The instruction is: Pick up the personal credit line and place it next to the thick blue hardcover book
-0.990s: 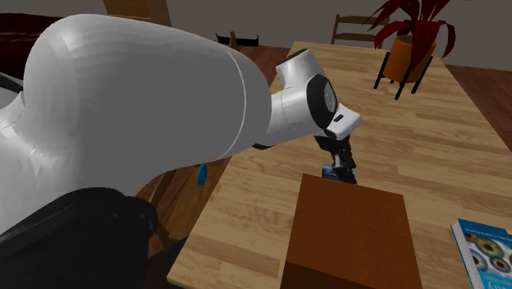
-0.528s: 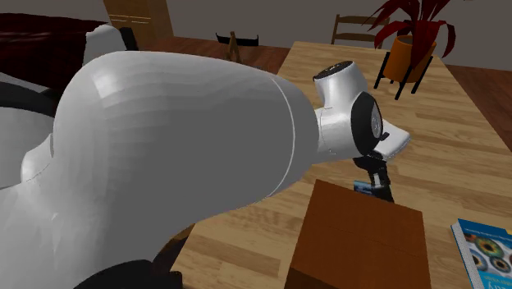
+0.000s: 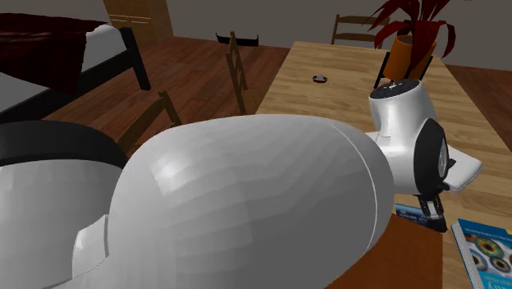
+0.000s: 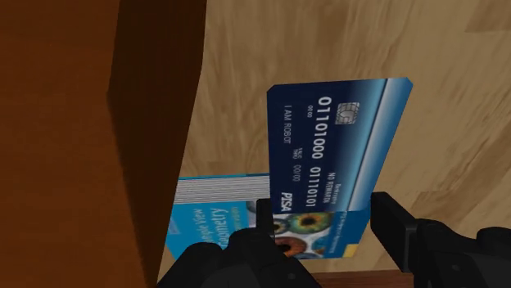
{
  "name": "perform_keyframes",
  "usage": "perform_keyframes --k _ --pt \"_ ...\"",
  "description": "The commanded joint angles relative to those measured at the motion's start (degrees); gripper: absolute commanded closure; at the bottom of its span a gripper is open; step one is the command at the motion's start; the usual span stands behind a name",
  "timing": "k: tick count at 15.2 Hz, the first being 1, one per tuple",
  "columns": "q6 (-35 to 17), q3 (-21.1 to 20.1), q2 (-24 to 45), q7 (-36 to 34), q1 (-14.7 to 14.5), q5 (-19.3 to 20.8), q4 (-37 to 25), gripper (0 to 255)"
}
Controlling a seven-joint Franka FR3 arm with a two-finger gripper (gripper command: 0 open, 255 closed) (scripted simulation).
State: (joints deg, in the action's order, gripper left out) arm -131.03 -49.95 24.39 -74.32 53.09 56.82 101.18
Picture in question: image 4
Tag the brown wooden furniture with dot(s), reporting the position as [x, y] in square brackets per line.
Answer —
[72, 151]

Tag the dark blue bank card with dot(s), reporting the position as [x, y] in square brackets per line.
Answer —
[319, 143]

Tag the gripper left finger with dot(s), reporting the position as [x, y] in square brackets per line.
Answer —
[247, 255]

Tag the light blue book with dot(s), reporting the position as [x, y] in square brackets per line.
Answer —
[211, 223]

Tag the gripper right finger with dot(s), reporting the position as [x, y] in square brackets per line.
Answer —
[439, 251]

